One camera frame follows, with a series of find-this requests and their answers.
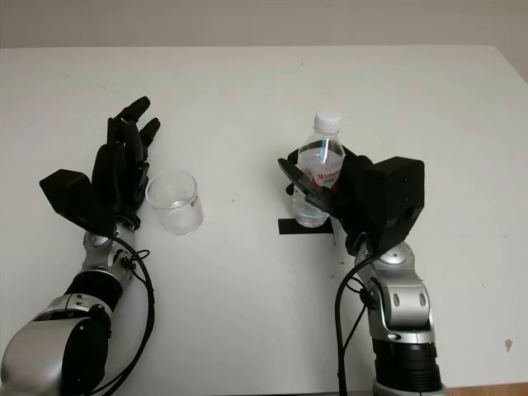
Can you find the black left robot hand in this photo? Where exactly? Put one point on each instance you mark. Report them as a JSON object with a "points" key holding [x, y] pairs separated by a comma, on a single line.
{"points": [[115, 173]]}

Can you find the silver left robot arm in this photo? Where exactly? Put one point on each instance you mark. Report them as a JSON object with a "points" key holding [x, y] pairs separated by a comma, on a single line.
{"points": [[49, 330]]}

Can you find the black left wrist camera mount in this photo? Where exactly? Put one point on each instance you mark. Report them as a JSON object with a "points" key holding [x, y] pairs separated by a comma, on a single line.
{"points": [[68, 196]]}

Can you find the clear plastic water bottle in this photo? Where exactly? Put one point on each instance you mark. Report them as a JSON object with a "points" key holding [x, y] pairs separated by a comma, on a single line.
{"points": [[321, 161]]}

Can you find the black tape strip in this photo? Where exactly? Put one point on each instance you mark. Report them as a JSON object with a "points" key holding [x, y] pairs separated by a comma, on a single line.
{"points": [[288, 227]]}

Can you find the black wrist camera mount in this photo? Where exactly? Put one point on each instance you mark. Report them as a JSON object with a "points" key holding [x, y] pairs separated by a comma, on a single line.
{"points": [[398, 198], [68, 196]]}

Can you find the clear glass cup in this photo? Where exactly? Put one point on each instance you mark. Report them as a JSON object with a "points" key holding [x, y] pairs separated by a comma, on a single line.
{"points": [[177, 206]]}

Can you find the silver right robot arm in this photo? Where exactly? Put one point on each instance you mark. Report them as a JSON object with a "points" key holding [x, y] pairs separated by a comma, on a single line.
{"points": [[404, 305]]}

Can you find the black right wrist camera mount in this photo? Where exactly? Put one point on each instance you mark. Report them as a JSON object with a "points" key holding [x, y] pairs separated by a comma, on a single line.
{"points": [[398, 198]]}

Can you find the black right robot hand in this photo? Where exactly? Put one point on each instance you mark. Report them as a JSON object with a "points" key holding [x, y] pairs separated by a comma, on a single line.
{"points": [[356, 194]]}

